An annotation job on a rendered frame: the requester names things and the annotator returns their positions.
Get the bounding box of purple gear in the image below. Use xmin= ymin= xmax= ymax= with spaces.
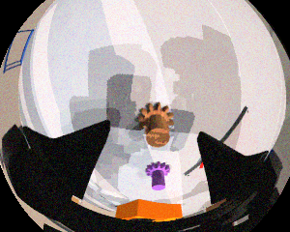
xmin=145 ymin=162 xmax=171 ymax=190

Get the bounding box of brown gear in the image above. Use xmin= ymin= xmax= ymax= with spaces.
xmin=138 ymin=101 xmax=175 ymax=148

